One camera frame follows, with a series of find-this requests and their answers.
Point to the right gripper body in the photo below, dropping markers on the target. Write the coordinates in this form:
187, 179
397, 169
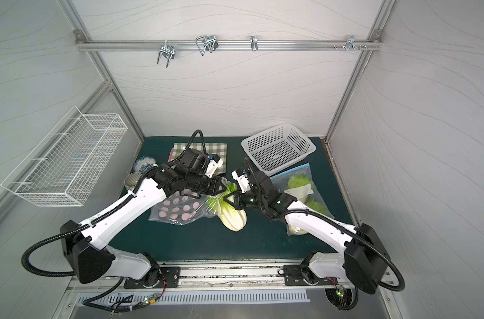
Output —
245, 199

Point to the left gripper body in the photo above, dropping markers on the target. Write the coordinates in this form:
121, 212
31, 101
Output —
210, 186

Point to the pink-dotted zipper bag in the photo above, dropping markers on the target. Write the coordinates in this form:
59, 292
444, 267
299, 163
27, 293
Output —
187, 207

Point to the chinese cabbage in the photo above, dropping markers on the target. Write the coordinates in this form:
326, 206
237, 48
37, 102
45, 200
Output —
300, 180
234, 220
300, 223

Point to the clear blue-zip zipper bag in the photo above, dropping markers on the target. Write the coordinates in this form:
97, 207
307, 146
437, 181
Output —
280, 181

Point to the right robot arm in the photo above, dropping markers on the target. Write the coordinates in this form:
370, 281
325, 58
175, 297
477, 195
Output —
359, 250

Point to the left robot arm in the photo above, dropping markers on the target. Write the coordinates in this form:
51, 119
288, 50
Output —
88, 251

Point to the green checkered cloth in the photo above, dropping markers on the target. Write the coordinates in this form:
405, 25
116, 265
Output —
212, 148

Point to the white plastic basket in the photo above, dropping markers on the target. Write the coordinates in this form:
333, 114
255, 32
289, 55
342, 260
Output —
277, 148

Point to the blue floral bowl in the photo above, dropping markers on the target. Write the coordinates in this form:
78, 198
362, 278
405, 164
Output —
143, 164

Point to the grey striped mug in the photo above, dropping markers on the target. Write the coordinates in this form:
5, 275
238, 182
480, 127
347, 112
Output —
132, 180

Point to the metal hook clamp left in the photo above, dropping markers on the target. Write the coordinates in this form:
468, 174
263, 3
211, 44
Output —
166, 53

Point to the metal hook clamp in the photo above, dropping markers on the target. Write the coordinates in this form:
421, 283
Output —
207, 43
166, 53

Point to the metal hook clamp middle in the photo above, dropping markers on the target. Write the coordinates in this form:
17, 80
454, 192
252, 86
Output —
207, 43

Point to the white vented strip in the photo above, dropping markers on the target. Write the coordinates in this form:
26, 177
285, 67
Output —
209, 297

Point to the metal hook small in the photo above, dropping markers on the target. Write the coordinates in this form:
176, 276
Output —
253, 43

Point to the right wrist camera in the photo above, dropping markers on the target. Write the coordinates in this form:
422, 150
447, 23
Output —
240, 176

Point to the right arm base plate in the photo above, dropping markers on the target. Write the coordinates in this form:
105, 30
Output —
295, 276

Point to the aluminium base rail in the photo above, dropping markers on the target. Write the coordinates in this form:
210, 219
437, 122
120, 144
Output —
206, 275

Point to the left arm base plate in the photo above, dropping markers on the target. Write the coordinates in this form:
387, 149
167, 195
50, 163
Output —
165, 277

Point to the white wire wall basket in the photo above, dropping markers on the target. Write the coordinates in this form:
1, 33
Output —
62, 170

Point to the aluminium top rail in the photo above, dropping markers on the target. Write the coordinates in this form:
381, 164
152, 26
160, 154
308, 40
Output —
224, 45

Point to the metal bracket right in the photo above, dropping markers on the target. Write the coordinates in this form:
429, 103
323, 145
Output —
350, 45

